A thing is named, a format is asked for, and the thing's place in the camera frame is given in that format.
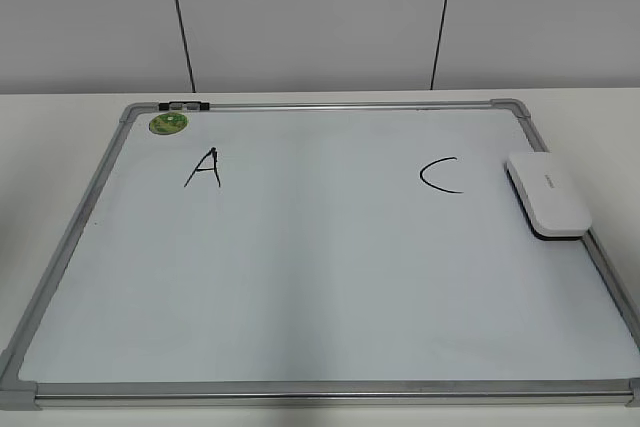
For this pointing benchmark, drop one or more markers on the black hanging clip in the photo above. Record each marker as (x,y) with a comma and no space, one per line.
(184,106)

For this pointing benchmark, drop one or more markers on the white board eraser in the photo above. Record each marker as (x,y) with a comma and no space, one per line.
(552,204)

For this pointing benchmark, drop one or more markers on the round green magnet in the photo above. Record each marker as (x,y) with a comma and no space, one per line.
(168,124)

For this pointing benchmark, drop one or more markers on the white board with grey frame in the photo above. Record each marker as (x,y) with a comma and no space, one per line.
(320,253)

